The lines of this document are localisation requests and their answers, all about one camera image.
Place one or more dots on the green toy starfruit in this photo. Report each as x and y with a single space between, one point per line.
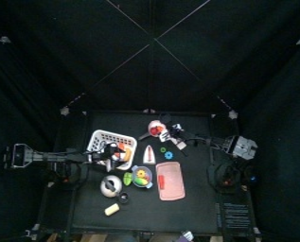
128 178

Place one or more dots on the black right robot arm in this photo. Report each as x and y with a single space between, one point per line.
241 147

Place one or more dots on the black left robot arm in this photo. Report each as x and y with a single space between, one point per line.
51 156

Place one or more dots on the red toy fruit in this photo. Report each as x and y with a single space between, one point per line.
158 130

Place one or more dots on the orange toy food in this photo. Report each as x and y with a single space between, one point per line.
127 154

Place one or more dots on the pink white toy pot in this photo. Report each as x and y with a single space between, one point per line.
154 126

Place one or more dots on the white toy utensil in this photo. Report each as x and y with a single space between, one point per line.
180 145

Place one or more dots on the white plastic basket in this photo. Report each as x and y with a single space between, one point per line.
104 138

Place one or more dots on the blue toy gear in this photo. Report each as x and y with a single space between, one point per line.
168 154

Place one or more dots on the white red triangular toy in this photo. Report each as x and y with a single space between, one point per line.
150 155

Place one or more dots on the yellow toy fruit slice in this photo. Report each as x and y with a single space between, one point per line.
142 173

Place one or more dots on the gray toy bowl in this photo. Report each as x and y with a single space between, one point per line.
143 177

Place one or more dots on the green yellow toy fruit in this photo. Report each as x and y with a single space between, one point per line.
142 181

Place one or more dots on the small metal cup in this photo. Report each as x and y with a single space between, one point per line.
124 197

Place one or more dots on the red toy food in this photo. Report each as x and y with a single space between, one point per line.
162 181

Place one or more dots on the pink cutting board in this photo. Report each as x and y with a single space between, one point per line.
171 186

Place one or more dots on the pale yellow toy block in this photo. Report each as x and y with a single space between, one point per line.
112 209

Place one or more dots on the black printed label sheet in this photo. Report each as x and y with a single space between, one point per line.
236 216

